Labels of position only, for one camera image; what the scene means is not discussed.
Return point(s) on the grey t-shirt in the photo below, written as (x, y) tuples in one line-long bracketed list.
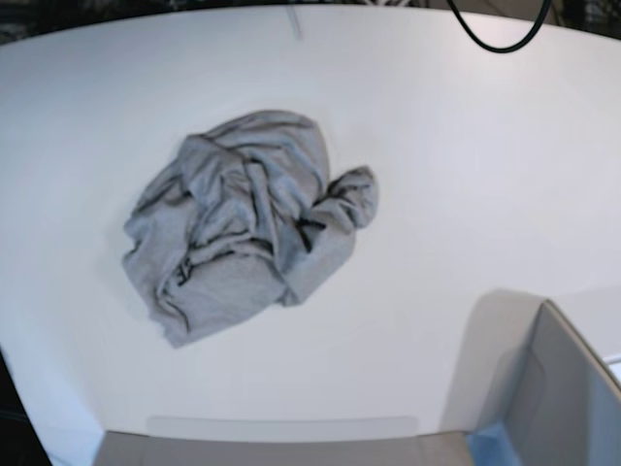
[(246, 216)]

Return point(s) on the grey cardboard box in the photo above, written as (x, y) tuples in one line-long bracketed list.
[(523, 363)]

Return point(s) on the blue item in box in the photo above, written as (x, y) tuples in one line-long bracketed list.
[(491, 446)]

